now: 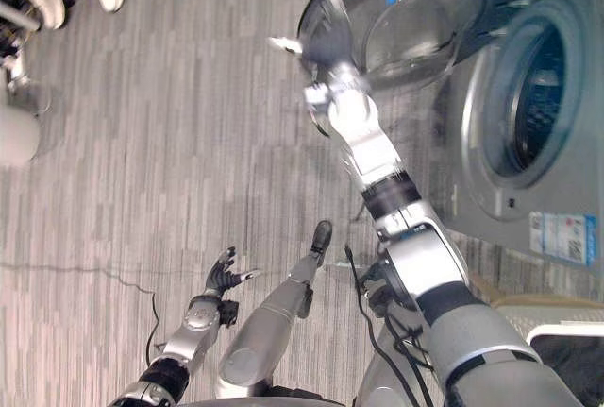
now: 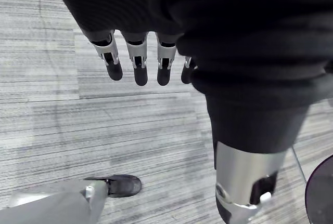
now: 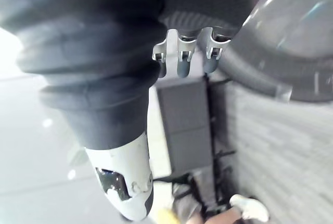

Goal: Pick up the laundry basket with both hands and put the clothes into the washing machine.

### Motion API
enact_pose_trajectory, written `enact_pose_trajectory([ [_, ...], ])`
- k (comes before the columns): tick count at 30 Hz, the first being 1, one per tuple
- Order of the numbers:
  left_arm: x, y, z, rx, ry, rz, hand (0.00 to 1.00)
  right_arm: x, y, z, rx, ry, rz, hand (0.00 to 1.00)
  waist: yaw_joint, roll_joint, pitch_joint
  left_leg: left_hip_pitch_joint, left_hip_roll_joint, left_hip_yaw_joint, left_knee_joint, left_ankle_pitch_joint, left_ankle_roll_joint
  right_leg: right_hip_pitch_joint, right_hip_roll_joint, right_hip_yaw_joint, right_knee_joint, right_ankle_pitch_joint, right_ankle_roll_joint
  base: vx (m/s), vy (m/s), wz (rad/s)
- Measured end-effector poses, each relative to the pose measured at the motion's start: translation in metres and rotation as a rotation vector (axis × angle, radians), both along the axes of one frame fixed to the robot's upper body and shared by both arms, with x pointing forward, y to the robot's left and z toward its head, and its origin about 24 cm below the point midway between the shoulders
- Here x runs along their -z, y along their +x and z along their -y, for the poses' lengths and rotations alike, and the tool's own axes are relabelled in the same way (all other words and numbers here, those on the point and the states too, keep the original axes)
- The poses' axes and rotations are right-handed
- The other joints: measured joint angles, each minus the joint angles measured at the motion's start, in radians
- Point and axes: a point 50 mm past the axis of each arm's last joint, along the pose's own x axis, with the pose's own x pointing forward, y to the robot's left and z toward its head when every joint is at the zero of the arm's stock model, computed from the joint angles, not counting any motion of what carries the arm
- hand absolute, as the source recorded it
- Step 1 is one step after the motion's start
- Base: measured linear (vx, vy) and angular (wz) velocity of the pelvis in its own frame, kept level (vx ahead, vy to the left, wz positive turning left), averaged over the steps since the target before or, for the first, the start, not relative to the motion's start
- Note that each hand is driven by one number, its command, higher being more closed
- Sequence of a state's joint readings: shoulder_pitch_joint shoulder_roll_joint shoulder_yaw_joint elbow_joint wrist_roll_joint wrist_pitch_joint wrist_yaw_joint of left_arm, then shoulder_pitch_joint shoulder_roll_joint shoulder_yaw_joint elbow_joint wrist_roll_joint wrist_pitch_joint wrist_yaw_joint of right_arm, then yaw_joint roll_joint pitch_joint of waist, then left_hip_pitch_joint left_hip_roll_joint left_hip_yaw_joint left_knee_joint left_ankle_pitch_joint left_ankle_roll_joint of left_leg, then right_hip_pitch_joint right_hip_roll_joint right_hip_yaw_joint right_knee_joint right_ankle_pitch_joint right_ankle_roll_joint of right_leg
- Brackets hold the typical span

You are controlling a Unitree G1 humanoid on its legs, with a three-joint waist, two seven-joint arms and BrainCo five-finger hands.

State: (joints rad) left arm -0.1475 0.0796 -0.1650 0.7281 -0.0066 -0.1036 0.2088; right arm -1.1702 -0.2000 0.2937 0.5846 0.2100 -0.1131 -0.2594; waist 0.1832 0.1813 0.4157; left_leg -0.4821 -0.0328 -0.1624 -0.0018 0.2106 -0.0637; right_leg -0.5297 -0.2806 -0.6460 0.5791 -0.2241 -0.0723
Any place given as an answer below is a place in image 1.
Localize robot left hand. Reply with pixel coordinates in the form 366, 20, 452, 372
204, 246, 263, 299

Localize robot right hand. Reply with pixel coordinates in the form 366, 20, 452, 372
267, 0, 375, 111

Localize round glass washing machine door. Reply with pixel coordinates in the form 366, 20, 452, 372
296, 0, 526, 93

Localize grey washing machine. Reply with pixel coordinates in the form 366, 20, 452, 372
442, 0, 604, 277

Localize white laundry basket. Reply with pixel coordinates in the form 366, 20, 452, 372
490, 293, 604, 407

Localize dark clothes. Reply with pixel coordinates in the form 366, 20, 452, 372
535, 334, 604, 407

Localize silver robot left leg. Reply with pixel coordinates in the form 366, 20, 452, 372
215, 220, 334, 399

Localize white rounded object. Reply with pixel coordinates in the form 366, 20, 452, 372
0, 103, 41, 170

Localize blue white energy label sticker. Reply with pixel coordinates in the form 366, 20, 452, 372
528, 211, 598, 267

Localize thin black floor cable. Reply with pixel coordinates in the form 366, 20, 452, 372
0, 260, 167, 368

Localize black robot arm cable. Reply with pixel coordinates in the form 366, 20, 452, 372
343, 243, 438, 407

